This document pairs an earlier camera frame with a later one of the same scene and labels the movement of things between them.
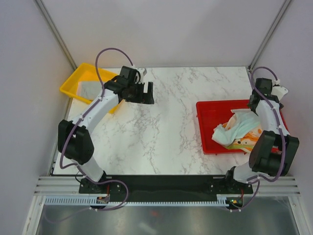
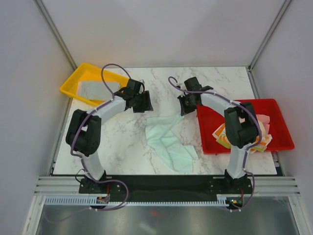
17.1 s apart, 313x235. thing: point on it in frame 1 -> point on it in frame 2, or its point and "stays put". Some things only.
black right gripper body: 251,106 -> 192,106
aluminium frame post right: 269,34 stays put
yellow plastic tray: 86,73 stays put
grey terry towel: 89,89 stays put
